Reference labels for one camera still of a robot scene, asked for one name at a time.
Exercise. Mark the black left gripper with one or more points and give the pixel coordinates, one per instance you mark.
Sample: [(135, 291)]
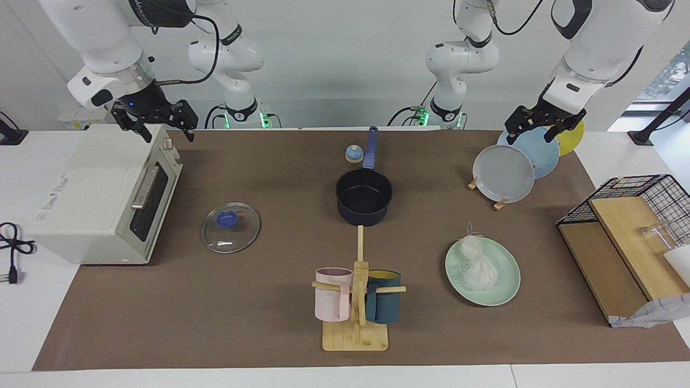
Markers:
[(550, 116)]

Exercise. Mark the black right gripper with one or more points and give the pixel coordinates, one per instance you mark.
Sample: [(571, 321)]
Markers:
[(148, 105)]

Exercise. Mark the glass lid with blue knob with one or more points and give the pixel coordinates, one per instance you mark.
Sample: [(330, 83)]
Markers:
[(237, 237)]

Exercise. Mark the clear plastic bag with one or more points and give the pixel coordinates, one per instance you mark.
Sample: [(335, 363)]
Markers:
[(477, 269)]

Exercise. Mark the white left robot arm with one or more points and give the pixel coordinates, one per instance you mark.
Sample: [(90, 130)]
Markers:
[(598, 48)]

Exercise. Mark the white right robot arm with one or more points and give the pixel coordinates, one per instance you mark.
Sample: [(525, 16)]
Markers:
[(97, 32)]

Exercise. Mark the light blue plate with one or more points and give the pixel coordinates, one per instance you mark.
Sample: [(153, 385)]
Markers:
[(544, 156)]

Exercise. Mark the yellow plate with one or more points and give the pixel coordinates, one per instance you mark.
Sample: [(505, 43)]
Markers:
[(571, 141)]

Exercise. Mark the gray plate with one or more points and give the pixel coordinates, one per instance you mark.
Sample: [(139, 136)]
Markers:
[(504, 175)]

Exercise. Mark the wooden plate rack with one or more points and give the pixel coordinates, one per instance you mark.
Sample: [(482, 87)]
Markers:
[(500, 205)]

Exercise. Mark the light green plate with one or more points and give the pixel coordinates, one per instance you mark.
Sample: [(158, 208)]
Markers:
[(506, 280)]

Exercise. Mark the white box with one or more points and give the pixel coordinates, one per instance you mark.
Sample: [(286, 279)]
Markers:
[(73, 121)]

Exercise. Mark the white toaster oven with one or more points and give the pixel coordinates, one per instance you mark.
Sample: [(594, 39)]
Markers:
[(81, 188)]

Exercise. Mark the black clamp stand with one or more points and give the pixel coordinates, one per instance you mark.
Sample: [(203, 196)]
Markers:
[(641, 137)]

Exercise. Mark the black clamp base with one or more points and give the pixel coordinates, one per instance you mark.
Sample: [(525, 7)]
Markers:
[(11, 137)]

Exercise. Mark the clear glass cup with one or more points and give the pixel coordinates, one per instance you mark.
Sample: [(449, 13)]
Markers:
[(655, 234)]

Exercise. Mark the dark blue saucepan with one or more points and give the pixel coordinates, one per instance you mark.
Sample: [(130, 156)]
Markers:
[(364, 215)]

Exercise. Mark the white cup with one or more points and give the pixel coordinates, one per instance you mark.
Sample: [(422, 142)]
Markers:
[(680, 264)]

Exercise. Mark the brown table mat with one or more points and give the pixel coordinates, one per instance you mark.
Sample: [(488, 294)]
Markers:
[(242, 323)]

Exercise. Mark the white patterned cloth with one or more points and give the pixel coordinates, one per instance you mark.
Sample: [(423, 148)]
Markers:
[(652, 315)]

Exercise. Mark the dark teal mug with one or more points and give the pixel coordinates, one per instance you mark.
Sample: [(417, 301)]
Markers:
[(385, 307)]

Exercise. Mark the pink mug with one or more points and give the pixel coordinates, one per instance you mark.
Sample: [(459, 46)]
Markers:
[(331, 302)]

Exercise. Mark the wooden mug tree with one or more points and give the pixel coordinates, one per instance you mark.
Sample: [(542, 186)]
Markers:
[(356, 339)]

